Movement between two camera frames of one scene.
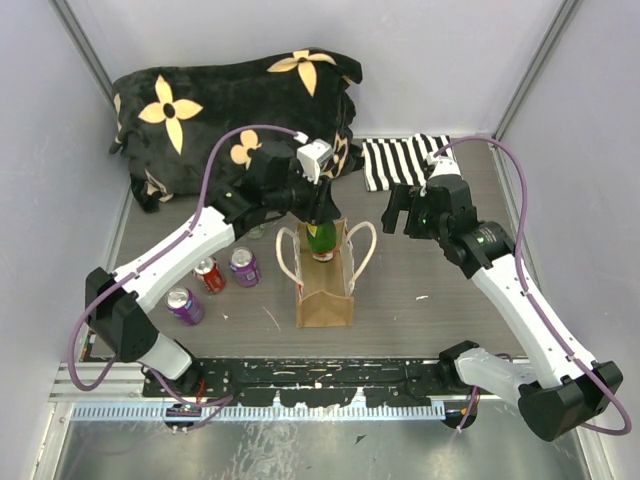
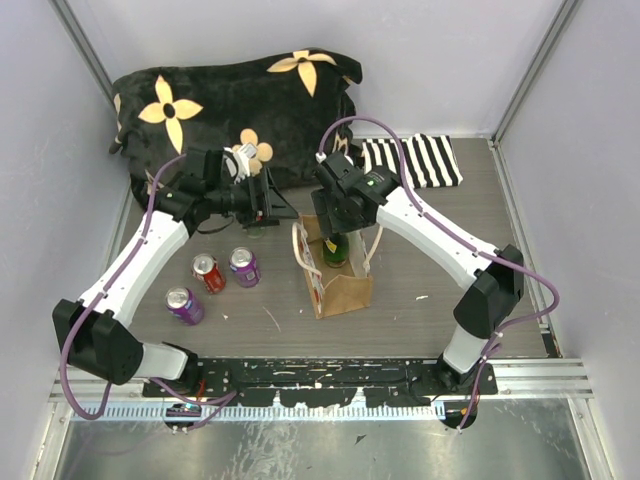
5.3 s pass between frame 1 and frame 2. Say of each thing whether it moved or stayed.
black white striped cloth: stayed
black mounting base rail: stayed
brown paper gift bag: moved
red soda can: stayed
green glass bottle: moved
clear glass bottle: stayed
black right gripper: moved
